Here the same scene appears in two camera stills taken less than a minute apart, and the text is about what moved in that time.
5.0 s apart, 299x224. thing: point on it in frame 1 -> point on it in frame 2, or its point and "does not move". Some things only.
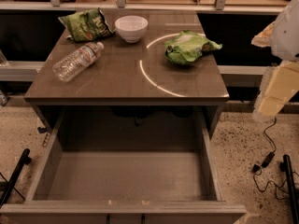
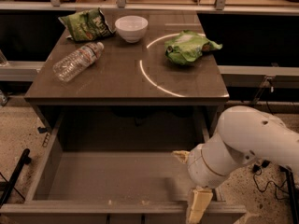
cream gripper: (287, 36) -> (196, 168)
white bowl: (132, 27) does not move
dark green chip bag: (86, 25) does not move
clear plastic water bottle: (73, 63) does not move
